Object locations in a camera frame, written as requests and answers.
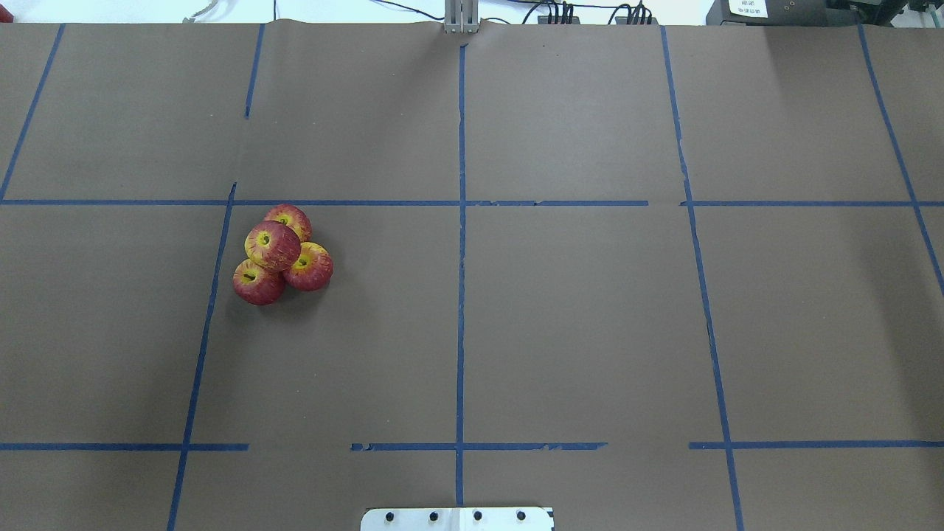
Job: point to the red apple lone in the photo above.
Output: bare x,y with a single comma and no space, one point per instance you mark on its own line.
272,246

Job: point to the red yellow apple left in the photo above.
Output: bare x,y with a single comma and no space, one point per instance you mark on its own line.
312,270

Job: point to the red yellow apple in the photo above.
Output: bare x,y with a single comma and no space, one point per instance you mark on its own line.
293,217
256,285
312,270

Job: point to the red yellow apple front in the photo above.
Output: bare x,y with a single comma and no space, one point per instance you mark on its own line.
293,217

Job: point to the red yellow apple rear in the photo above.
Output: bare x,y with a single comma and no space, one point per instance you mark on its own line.
256,285

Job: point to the black desktop computer box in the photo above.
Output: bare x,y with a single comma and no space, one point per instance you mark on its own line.
780,14

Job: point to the aluminium frame post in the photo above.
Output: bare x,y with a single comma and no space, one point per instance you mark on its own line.
461,17

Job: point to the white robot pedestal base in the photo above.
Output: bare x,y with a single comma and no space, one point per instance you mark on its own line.
459,518

